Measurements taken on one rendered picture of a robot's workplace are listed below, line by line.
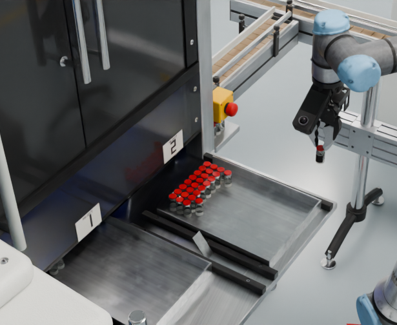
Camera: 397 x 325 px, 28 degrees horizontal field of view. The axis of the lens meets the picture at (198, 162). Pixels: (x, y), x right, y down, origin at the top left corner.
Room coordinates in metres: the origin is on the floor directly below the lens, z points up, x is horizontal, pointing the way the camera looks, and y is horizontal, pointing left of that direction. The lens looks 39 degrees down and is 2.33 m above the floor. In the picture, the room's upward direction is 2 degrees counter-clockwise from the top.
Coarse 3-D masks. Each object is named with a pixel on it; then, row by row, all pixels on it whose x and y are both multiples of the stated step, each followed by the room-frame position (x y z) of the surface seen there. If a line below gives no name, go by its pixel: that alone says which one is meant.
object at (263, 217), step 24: (240, 168) 1.69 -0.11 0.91; (216, 192) 1.63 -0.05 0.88; (240, 192) 1.63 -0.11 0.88; (264, 192) 1.63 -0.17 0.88; (288, 192) 1.60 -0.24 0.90; (168, 216) 1.52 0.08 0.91; (192, 216) 1.54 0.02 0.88; (216, 216) 1.54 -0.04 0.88; (240, 216) 1.54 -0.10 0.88; (264, 216) 1.53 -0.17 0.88; (288, 216) 1.53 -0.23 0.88; (312, 216) 1.51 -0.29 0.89; (216, 240) 1.43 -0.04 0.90; (240, 240) 1.45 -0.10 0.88; (264, 240) 1.44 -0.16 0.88; (288, 240) 1.41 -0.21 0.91
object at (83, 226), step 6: (90, 210) 1.40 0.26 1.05; (96, 210) 1.42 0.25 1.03; (84, 216) 1.38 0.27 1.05; (96, 216) 1.41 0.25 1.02; (78, 222) 1.36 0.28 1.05; (84, 222) 1.38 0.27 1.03; (96, 222) 1.41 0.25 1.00; (78, 228) 1.36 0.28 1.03; (84, 228) 1.38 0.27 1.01; (90, 228) 1.39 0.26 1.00; (78, 234) 1.36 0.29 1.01; (84, 234) 1.37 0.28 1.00; (78, 240) 1.36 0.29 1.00
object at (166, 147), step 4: (180, 132) 1.69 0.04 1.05; (176, 136) 1.68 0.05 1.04; (180, 136) 1.69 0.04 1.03; (172, 140) 1.66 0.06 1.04; (176, 140) 1.68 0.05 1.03; (180, 140) 1.69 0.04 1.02; (168, 144) 1.65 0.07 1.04; (172, 144) 1.66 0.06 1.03; (176, 144) 1.68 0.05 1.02; (180, 144) 1.69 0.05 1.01; (164, 148) 1.63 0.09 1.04; (168, 148) 1.65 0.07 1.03; (172, 148) 1.66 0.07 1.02; (176, 148) 1.68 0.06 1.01; (180, 148) 1.69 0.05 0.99; (164, 152) 1.63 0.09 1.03; (168, 152) 1.65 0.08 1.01; (176, 152) 1.68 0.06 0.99; (164, 156) 1.63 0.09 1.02; (168, 156) 1.65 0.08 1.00; (172, 156) 1.66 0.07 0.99; (164, 160) 1.63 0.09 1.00; (168, 160) 1.65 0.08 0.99
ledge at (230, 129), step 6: (228, 126) 1.93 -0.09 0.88; (234, 126) 1.93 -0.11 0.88; (222, 132) 1.90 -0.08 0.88; (228, 132) 1.90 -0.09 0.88; (234, 132) 1.91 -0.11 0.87; (216, 138) 1.87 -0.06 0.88; (222, 138) 1.87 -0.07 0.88; (228, 138) 1.88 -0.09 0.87; (216, 144) 1.84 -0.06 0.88; (222, 144) 1.85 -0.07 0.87; (216, 150) 1.83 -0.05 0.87
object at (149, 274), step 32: (128, 224) 1.49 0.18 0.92; (96, 256) 1.41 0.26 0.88; (128, 256) 1.41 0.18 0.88; (160, 256) 1.40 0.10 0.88; (192, 256) 1.37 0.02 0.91; (96, 288) 1.31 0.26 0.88; (128, 288) 1.30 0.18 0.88; (160, 288) 1.30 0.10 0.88; (192, 288) 1.28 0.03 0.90; (160, 320) 1.18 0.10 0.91
